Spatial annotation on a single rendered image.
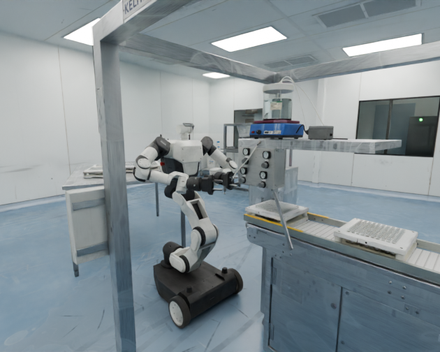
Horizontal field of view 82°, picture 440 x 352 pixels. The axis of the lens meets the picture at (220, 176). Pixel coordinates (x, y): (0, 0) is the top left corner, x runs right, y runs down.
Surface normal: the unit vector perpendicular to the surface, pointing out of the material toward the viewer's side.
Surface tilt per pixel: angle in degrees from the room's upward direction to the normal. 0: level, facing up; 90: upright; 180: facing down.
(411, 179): 90
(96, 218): 90
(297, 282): 90
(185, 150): 90
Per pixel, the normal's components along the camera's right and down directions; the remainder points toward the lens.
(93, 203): 0.69, 0.12
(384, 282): -0.72, 0.11
